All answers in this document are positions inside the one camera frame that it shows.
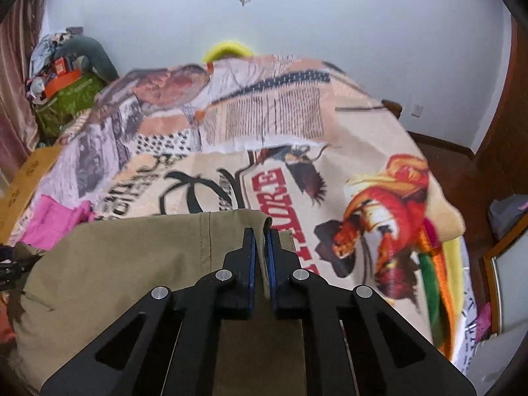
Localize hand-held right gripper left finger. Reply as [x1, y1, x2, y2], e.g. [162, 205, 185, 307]
[40, 228, 258, 396]

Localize orange box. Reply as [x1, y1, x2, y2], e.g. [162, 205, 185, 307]
[45, 58, 83, 95]

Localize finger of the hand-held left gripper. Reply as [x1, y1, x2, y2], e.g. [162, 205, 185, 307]
[0, 245, 44, 291]

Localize wooden door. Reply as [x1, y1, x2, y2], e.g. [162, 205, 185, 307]
[470, 16, 528, 199]

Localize patterned cloth bundle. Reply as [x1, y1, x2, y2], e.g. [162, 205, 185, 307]
[25, 28, 83, 102]

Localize colourful striped cloth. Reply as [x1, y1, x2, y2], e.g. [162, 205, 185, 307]
[416, 218, 454, 355]

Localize grey bag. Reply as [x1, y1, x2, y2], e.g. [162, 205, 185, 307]
[488, 195, 528, 242]

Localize yellow bed sheet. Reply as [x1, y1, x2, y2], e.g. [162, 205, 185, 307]
[439, 237, 472, 370]

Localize printed blanket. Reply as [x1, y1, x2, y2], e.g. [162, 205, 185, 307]
[8, 53, 467, 364]

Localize olive green pants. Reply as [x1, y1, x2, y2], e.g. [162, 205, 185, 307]
[8, 210, 322, 396]

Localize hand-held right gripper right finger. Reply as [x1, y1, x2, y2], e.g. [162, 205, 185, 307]
[264, 228, 472, 396]

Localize yellow plastic basin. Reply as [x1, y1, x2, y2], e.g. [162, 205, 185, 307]
[204, 40, 254, 63]

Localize wooden framed mirror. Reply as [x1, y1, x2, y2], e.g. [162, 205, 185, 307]
[480, 214, 528, 337]

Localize pink cloth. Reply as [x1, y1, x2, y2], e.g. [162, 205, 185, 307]
[18, 197, 97, 252]

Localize grey cloth bundle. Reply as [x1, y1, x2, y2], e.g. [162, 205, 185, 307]
[62, 35, 118, 83]

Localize green patterned bag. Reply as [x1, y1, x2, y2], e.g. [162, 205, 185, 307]
[35, 72, 110, 141]

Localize wooden lap desk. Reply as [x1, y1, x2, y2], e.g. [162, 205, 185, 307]
[0, 146, 62, 244]

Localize pink brown curtain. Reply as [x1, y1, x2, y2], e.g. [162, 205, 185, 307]
[0, 0, 56, 186]

